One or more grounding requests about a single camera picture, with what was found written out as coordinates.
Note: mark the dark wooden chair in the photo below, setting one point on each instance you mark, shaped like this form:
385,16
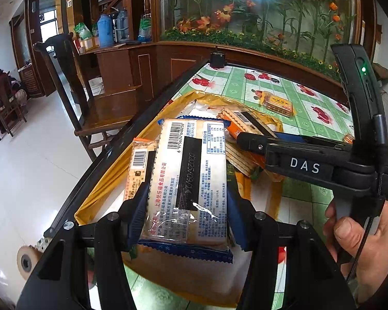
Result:
106,113

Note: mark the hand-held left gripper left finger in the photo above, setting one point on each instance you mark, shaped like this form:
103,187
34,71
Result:
139,206

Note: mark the tape dispenser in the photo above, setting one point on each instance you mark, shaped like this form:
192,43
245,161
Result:
27,261

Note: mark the wooden cabinet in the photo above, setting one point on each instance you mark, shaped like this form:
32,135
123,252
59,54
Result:
155,67

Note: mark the orange-edged clear cracker packet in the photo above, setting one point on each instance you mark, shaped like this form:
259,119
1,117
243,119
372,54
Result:
139,168

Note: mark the small black container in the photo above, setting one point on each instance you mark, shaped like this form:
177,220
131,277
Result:
218,60

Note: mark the blue-edged cracker packet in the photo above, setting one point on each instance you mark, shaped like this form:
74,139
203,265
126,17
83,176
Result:
187,180

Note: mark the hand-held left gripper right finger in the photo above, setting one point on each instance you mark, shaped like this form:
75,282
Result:
241,219

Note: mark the wooden dining chair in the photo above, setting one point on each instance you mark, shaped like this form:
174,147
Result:
13,116

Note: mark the brown basket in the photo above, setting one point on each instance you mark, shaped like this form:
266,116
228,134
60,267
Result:
383,71

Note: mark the green water bottle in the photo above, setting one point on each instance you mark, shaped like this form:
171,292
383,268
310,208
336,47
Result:
145,29

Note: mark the person's right hand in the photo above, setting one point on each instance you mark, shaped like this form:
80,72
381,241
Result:
368,252

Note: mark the white foam tray yellow tape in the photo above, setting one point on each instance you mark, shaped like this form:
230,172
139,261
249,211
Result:
265,200

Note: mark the green plastic bag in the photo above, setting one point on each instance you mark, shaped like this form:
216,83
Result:
83,32

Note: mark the blue thermos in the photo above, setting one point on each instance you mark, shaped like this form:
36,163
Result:
103,32

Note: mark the yellow label square cracker packet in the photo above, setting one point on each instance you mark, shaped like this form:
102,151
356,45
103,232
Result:
276,103

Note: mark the dark framed table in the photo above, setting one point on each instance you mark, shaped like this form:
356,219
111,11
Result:
118,156

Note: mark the glass panel with artificial flowers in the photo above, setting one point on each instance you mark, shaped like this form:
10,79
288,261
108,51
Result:
262,22

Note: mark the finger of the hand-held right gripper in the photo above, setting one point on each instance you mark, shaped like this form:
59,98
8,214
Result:
294,137
252,142

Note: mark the grey thermos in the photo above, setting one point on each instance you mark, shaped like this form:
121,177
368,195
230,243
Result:
121,27

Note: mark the small cardboard box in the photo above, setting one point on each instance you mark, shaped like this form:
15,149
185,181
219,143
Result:
90,44

